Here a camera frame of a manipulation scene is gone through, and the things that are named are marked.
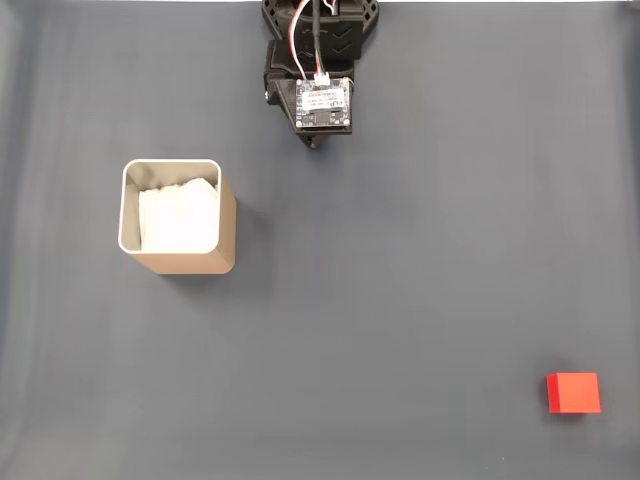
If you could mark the blue-grey table mat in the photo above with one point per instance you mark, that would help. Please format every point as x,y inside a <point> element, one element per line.
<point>350,300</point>

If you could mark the red cube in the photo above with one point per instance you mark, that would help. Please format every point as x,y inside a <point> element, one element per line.
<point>575,392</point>

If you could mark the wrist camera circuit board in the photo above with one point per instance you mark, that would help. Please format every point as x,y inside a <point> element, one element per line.
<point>325,115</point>

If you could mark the beige metal box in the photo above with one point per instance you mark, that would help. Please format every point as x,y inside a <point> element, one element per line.
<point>227,240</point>

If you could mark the white tissue paper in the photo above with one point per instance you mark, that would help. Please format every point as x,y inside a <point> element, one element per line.
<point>175,220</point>

